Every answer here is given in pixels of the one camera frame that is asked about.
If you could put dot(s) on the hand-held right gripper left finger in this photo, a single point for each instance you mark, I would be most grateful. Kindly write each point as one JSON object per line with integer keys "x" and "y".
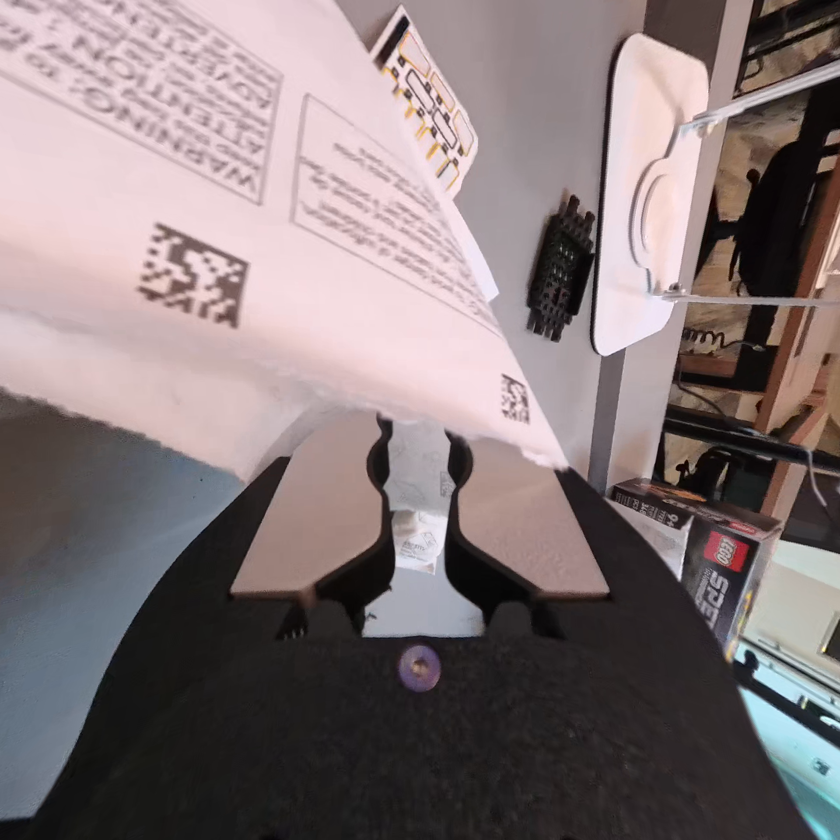
{"x": 315, "y": 512}

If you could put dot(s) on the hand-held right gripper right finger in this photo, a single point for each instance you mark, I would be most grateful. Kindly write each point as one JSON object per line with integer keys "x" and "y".
{"x": 525, "y": 525}

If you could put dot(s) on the small white paper bag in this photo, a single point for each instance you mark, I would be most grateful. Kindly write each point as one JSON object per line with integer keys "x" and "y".
{"x": 420, "y": 544}

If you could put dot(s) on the sticker sheet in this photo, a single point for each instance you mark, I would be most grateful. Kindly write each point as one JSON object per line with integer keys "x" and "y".
{"x": 433, "y": 98}

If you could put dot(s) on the grey wood-edged background desk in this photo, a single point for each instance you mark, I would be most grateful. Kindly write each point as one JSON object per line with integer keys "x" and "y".
{"x": 797, "y": 341}

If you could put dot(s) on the black toy set box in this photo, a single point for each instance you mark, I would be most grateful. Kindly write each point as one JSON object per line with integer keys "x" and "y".
{"x": 728, "y": 571}

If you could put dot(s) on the black toy chassis plate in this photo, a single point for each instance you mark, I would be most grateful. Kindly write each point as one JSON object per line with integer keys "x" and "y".
{"x": 561, "y": 269}

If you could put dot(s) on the black office chair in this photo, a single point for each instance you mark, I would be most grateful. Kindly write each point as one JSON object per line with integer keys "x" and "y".
{"x": 781, "y": 216}

